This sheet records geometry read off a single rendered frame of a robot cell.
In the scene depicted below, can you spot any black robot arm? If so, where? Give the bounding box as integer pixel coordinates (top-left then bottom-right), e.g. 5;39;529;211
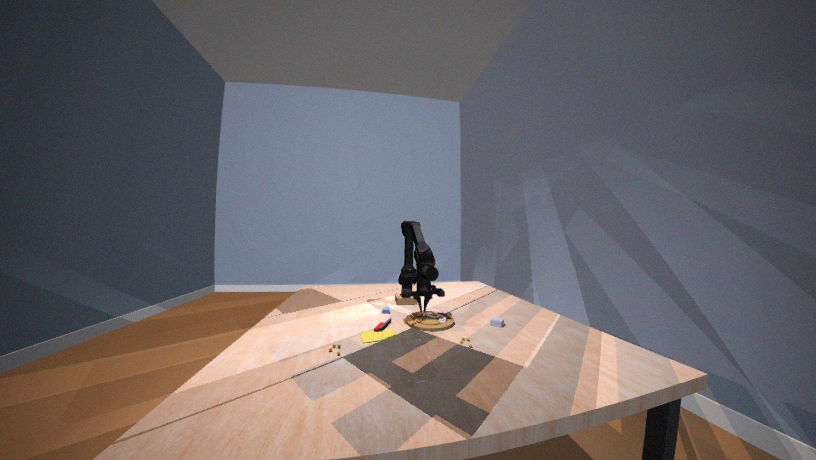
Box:
398;221;439;297

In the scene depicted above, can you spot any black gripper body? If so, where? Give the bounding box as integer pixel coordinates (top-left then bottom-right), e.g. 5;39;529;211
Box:
401;278;445;298

